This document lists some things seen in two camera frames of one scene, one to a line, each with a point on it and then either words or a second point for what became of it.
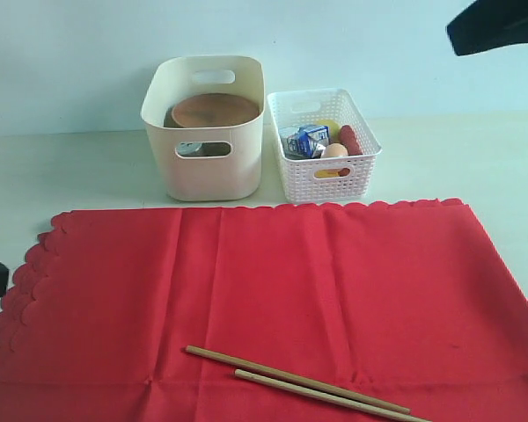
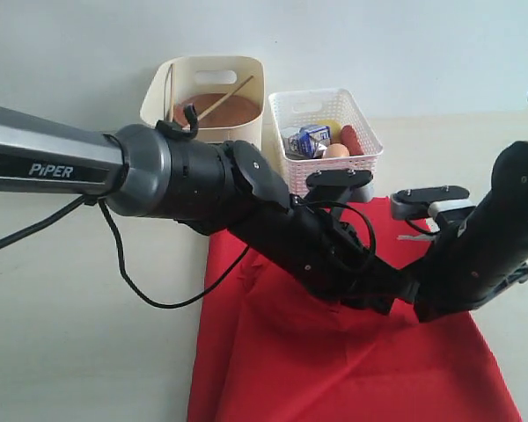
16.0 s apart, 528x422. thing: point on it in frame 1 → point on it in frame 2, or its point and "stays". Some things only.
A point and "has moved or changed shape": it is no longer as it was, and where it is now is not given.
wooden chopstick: [331, 396] → [223, 98]
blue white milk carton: [308, 142] stays
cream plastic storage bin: [208, 178] stays
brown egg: [335, 149] stays
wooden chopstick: [297, 378] → [172, 90]
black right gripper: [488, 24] → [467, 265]
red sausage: [348, 139] stays
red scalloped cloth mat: [405, 301] has moved or changed shape
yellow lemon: [334, 129] stays
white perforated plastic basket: [332, 178] stays
